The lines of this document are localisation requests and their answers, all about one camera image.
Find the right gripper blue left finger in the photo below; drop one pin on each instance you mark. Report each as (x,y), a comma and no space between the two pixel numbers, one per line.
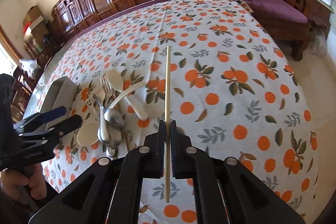
(109,191)

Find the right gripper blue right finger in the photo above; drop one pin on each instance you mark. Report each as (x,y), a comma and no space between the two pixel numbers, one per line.
(225,190)

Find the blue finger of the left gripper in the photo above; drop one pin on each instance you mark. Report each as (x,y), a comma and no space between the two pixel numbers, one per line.
(47,115)
(54,132)

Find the metal smiley spoon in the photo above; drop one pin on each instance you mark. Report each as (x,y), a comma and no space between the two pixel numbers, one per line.
(109,132)

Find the white plastic spoon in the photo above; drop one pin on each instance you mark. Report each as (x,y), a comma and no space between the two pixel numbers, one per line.
(114,79)

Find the wooden chopstick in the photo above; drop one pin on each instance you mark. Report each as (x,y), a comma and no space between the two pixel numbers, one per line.
(167,160)

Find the person's left hand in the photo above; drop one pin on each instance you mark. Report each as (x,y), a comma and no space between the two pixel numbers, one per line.
(11,180)

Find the grey metal tray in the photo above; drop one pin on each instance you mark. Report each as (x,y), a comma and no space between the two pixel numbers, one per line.
(60,93)

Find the white ceramic soup spoon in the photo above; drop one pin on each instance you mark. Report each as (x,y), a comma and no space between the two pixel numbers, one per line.
(87,135)

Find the white plastic bag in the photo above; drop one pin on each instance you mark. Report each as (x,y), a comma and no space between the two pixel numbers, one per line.
(30,67)

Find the metal fork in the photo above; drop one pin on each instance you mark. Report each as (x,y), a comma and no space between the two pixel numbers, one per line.
(107,89)

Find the stacked cardboard boxes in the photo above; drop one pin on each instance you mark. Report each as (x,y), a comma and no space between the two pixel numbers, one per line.
(33,31)

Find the orange print tablecloth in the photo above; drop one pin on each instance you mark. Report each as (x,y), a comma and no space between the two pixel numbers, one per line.
(233,92)

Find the purple armchair cushion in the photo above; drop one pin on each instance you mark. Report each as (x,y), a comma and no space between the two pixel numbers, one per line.
(276,9)

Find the wooden side cabinet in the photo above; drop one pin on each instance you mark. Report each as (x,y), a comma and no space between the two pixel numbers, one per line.
(319,16)

